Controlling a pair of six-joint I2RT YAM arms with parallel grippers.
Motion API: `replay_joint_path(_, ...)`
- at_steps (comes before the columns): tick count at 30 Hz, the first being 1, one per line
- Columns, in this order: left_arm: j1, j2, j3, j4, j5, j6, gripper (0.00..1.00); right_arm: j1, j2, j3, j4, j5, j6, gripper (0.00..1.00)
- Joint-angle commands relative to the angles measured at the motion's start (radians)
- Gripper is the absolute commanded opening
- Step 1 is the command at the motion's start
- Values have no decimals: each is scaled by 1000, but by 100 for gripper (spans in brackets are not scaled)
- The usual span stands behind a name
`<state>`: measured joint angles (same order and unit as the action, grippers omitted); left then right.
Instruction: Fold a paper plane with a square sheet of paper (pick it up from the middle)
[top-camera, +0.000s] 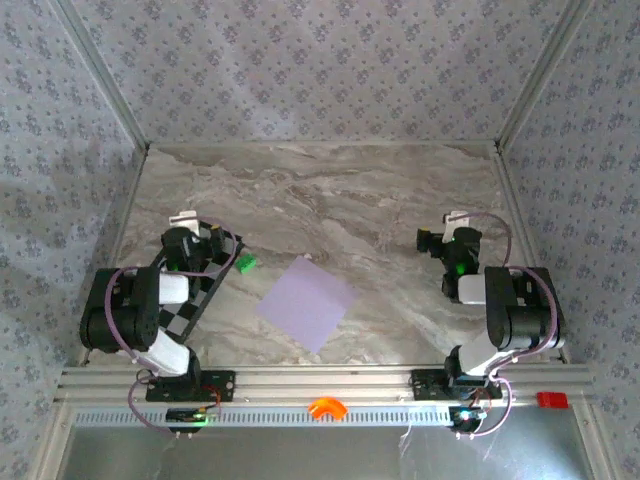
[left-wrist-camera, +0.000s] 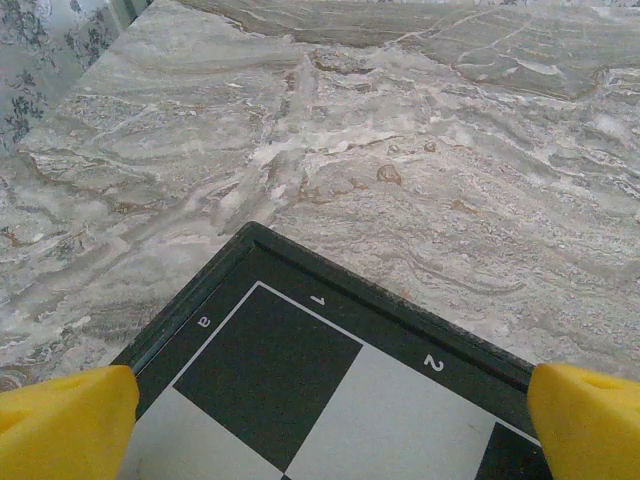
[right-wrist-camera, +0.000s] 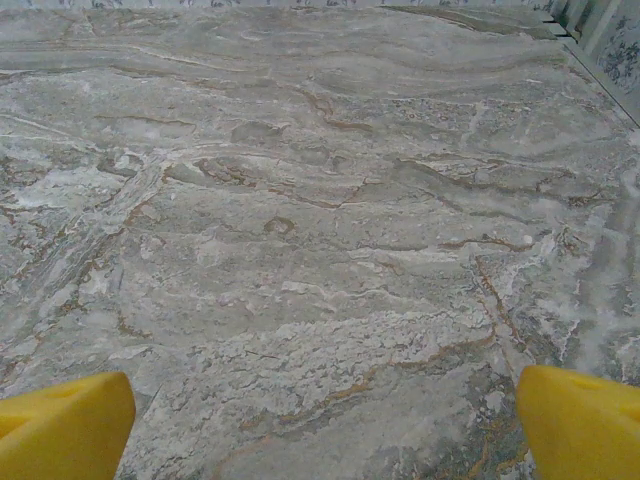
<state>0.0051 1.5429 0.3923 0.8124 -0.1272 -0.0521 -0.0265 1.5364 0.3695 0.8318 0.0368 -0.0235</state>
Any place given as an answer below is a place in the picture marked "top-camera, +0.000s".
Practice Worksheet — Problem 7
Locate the black and grey checkerboard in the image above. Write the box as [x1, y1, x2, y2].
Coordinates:
[148, 217, 247, 342]

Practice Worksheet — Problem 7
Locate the small lit circuit board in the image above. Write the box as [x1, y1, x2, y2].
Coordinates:
[165, 407, 221, 427]
[448, 404, 489, 434]

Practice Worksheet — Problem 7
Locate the orange curved plastic piece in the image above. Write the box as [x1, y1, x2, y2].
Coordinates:
[308, 397, 347, 421]

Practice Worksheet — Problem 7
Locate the grey metal panel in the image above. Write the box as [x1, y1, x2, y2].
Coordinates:
[59, 424, 596, 480]

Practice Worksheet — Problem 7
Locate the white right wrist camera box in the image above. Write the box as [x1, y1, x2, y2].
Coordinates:
[443, 210, 471, 237]

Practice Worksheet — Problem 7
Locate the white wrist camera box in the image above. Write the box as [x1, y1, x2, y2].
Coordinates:
[168, 210, 200, 236]
[443, 210, 471, 237]

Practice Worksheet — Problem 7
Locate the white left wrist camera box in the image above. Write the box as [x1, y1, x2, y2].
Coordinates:
[168, 210, 200, 236]

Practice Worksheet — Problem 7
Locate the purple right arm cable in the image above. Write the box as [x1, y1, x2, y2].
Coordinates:
[449, 212, 560, 439]

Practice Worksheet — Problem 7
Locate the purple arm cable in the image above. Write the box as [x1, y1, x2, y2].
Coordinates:
[449, 212, 560, 439]
[109, 217, 237, 437]

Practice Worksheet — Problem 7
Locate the aluminium table side rail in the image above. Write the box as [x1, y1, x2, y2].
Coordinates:
[74, 147, 151, 367]
[492, 147, 572, 365]

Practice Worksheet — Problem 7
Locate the short aluminium table rail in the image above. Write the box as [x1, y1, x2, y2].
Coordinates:
[147, 139, 501, 149]

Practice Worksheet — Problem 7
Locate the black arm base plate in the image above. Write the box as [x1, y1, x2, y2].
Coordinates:
[410, 368, 503, 401]
[145, 369, 236, 403]

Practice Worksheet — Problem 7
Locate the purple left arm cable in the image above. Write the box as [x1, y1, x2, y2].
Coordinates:
[109, 217, 237, 437]

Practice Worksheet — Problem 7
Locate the long aluminium base rail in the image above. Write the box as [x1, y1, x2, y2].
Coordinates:
[54, 364, 596, 405]

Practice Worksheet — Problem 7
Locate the slotted grey cable duct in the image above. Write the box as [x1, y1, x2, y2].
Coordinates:
[72, 405, 576, 429]

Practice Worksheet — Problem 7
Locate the aluminium frame post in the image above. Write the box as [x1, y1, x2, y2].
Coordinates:
[493, 0, 597, 152]
[49, 0, 152, 152]

